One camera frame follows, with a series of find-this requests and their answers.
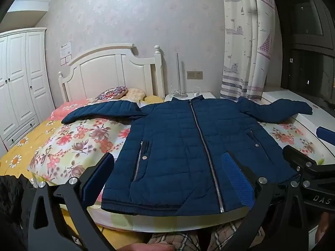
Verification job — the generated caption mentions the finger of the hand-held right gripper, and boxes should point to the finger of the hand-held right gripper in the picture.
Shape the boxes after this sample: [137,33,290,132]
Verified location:
[315,126,335,143]
[282,145,318,173]

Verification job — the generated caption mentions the round embroidered cushion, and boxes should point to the round embroidered cushion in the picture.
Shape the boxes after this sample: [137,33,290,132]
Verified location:
[95,86,129,100]

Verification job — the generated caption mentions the white nightstand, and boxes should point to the white nightstand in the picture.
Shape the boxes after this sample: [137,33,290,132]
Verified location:
[165,92,216,102]

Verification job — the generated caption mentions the black cloth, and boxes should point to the black cloth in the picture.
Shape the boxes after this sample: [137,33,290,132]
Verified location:
[0,174,37,251]

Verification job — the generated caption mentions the white wooden bed headboard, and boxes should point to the white wooden bed headboard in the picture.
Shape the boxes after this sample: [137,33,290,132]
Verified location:
[58,44,165,102]

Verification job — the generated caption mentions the white panelled wardrobe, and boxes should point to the white panelled wardrobe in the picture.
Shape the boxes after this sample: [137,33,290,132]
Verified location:
[0,27,56,149]

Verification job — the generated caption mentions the thin white lamp stand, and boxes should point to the thin white lamp stand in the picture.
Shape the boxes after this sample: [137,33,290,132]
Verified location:
[171,53,187,98]

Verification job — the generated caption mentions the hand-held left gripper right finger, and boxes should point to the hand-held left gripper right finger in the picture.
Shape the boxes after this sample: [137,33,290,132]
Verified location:
[221,153,312,251]

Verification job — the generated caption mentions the person's plaid pants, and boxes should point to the person's plaid pants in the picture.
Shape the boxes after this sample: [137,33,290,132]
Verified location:
[147,220,265,251]

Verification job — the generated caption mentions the plain yellow pillow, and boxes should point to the plain yellow pillow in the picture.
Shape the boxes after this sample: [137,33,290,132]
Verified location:
[143,95,165,103]

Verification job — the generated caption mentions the white window bench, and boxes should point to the white window bench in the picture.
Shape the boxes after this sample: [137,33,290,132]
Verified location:
[262,89,335,163]

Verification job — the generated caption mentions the yellow patterned pillow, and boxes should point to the yellow patterned pillow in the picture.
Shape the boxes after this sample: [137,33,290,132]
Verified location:
[122,88,146,101]

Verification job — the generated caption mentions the white paper wall notice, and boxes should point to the white paper wall notice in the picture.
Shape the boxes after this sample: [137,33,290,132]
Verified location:
[60,41,73,58]

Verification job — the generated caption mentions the sailboat print curtain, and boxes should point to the sailboat print curtain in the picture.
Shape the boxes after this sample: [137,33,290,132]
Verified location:
[220,0,283,101]

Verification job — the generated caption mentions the navy blue puffer jacket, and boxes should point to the navy blue puffer jacket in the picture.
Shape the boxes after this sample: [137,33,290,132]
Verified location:
[61,95,314,216]

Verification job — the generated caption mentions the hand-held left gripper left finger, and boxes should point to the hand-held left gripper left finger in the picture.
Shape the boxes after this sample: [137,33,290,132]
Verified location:
[27,152,116,251]

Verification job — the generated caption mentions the person's left hand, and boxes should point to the person's left hand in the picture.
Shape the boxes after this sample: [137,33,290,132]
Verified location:
[126,242,175,251]

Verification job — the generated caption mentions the floral checked blanket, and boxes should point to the floral checked blanket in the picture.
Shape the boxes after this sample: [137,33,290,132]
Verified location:
[27,116,325,231]

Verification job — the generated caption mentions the yellow daisy bed sheet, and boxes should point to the yellow daisy bed sheet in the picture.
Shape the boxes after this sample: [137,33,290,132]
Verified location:
[0,119,147,244]

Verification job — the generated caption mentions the pink floral quilt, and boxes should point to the pink floral quilt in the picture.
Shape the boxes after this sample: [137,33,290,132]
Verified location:
[50,98,106,121]

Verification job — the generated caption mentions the person's right hand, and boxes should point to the person's right hand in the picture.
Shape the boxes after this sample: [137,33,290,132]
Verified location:
[315,210,332,244]

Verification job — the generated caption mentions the dark window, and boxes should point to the dark window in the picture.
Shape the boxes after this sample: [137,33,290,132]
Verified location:
[272,0,335,105]

